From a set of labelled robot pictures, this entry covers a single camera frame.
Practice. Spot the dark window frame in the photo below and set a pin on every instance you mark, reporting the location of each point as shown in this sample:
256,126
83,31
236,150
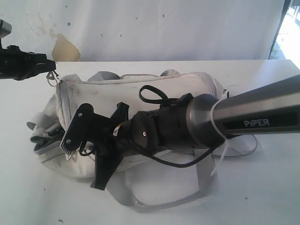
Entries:
286,43

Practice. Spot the white canvas zipper bag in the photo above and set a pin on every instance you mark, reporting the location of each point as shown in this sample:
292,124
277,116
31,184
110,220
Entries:
149,185

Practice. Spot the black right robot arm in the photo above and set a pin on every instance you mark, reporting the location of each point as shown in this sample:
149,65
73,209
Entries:
189,122

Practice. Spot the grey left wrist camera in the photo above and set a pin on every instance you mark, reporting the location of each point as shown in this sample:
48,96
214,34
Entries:
5,28

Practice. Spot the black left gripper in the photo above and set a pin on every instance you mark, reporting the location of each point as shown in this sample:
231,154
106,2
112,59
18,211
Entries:
18,65

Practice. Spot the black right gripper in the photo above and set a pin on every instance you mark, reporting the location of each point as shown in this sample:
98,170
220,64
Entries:
109,150

